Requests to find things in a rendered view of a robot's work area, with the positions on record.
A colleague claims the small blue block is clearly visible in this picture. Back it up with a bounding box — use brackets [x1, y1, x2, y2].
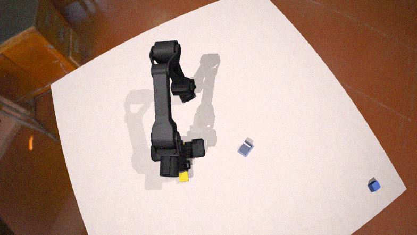
[368, 181, 381, 192]

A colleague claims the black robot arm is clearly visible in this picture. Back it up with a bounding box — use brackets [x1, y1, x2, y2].
[149, 40, 196, 178]

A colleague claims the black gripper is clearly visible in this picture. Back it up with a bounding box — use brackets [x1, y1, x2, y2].
[151, 138, 205, 162]

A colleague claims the yellow bar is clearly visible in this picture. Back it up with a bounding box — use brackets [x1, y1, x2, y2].
[179, 171, 189, 182]

